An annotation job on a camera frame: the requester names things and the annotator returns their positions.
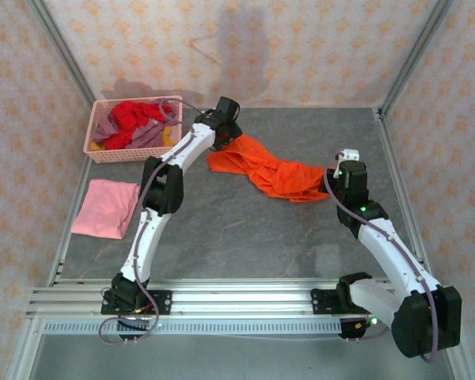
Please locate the orange t-shirt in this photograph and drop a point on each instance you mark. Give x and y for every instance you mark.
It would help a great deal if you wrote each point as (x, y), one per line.
(261, 162)

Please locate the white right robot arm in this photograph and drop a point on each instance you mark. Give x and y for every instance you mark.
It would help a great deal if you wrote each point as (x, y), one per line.
(392, 253)

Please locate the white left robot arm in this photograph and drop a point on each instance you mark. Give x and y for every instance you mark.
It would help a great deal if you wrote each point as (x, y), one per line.
(142, 245)

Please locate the yellow t-shirt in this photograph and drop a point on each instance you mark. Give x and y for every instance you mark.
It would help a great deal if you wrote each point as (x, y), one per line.
(167, 136)

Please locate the pile of clothes in basket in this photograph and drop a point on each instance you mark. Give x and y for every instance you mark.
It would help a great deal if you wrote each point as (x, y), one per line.
(142, 136)

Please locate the red t-shirt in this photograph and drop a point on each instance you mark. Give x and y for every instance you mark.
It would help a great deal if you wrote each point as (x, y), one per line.
(130, 115)

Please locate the pink plastic basket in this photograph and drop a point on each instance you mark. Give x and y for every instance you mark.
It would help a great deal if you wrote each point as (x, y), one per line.
(115, 156)

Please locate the pink t-shirt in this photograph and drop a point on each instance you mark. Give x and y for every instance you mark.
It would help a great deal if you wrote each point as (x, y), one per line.
(103, 210)

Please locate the aluminium table side rail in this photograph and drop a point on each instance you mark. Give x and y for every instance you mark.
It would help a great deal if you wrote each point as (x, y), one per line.
(394, 158)
(59, 265)

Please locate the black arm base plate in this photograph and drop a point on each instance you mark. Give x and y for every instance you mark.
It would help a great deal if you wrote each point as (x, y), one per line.
(322, 302)
(162, 302)

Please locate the aluminium frame post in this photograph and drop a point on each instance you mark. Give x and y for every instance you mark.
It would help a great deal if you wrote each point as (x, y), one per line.
(64, 51)
(415, 55)

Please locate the aluminium mounting rail beam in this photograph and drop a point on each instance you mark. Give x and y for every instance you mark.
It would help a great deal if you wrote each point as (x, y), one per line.
(241, 301)

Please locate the aluminium frame leg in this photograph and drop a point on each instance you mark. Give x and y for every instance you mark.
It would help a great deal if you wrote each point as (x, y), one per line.
(465, 368)
(23, 352)

